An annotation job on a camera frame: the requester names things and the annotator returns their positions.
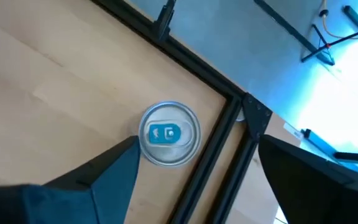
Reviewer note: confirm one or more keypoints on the black tripod stand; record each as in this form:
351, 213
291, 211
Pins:
327, 46

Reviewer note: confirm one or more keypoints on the white table label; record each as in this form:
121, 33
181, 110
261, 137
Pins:
294, 133

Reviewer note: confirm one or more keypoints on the black aluminium table frame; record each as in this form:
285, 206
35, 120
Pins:
204, 168

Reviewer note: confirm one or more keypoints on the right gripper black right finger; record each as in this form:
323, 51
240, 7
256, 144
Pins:
322, 193

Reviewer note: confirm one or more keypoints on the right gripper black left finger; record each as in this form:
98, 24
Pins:
73, 199

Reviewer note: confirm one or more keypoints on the black desk foot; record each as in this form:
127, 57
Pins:
353, 157

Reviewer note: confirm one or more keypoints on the blue silver Red Bull can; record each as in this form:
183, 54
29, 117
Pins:
169, 133

